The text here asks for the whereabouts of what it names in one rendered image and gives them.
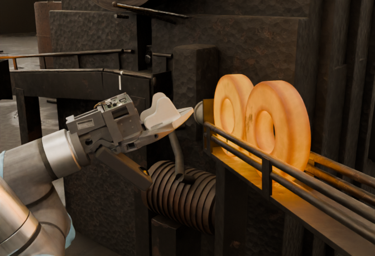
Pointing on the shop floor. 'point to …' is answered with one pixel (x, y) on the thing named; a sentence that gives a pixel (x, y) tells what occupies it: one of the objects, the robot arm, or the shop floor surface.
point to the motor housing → (179, 209)
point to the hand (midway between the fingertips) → (187, 115)
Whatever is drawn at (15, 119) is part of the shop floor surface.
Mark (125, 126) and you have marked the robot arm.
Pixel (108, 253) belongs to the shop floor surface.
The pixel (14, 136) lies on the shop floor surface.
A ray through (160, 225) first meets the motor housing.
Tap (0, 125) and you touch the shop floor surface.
